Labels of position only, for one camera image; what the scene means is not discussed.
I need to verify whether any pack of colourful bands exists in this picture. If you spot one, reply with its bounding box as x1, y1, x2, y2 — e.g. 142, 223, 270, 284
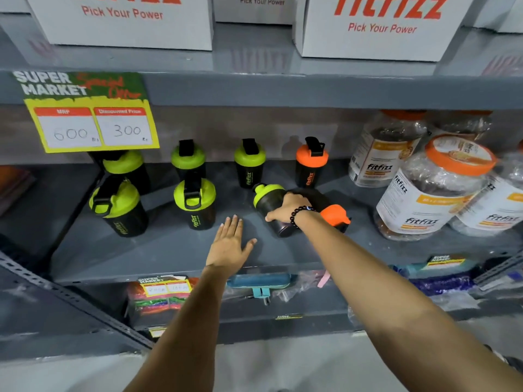
126, 277, 197, 319

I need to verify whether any teal pouch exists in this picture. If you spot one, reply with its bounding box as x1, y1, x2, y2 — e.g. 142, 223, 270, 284
226, 273, 298, 307

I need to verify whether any black shaker bottle orange lid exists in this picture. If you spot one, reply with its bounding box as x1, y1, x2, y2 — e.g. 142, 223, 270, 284
292, 188, 351, 234
295, 136, 329, 188

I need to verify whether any grey metal shelf rack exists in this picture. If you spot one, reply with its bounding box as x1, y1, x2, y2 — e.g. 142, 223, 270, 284
0, 14, 523, 364

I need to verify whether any clear jar orange lid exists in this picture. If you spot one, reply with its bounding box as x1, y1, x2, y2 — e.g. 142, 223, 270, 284
373, 134, 498, 241
348, 110, 428, 188
449, 139, 523, 238

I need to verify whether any clear plastic bag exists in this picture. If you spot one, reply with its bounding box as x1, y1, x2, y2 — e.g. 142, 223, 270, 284
270, 270, 327, 303

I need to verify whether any person's left hand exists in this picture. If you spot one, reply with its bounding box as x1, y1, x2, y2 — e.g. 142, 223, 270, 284
205, 215, 258, 279

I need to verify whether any person's right hand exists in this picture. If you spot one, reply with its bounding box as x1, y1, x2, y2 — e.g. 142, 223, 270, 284
265, 192, 317, 225

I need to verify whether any person's right forearm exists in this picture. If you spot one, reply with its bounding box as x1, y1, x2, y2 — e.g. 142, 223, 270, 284
295, 210, 523, 392

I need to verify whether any black beaded bracelet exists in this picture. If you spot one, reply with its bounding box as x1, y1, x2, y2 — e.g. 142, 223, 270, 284
289, 206, 316, 230

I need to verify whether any purple packaged item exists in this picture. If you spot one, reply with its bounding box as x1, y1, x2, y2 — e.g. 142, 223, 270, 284
409, 272, 478, 298

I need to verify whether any small yellow price tag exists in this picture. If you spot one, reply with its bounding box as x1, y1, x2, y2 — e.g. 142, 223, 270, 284
137, 275, 193, 298
421, 255, 467, 270

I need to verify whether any large yellow green price sign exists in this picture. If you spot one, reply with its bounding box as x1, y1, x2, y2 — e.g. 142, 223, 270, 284
12, 71, 160, 154

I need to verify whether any black shaker bottle green lid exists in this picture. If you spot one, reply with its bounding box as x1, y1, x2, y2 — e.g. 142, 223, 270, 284
234, 138, 267, 190
171, 139, 207, 182
252, 183, 305, 238
89, 177, 149, 238
174, 172, 217, 231
101, 150, 152, 196

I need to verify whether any white cardboard box red print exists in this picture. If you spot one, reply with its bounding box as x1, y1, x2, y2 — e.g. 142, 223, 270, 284
292, 0, 477, 63
25, 0, 214, 52
212, 0, 297, 26

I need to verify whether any person's left forearm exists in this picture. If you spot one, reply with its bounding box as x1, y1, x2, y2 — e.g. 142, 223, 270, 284
124, 264, 242, 392

